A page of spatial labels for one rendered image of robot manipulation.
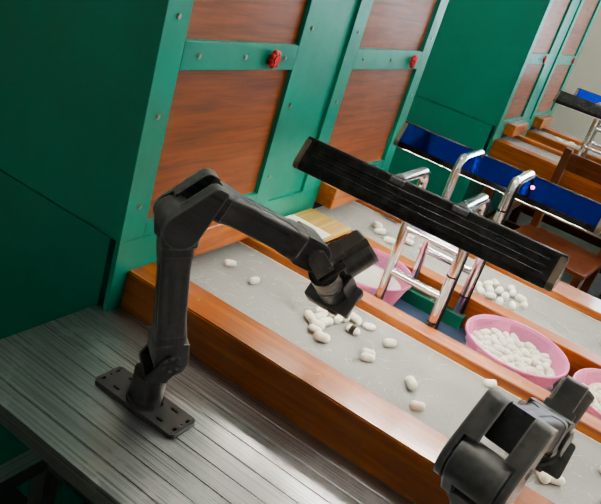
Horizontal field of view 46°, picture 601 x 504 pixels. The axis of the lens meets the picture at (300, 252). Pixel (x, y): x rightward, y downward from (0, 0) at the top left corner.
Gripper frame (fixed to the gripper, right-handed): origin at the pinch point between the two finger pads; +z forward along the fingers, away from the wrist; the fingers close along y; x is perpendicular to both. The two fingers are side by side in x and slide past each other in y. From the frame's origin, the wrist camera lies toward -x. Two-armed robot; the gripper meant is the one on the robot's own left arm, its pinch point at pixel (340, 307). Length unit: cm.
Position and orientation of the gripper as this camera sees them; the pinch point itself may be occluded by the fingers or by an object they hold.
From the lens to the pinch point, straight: 147.0
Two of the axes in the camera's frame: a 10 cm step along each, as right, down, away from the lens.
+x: -5.5, 8.0, -2.3
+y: -8.1, -4.4, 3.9
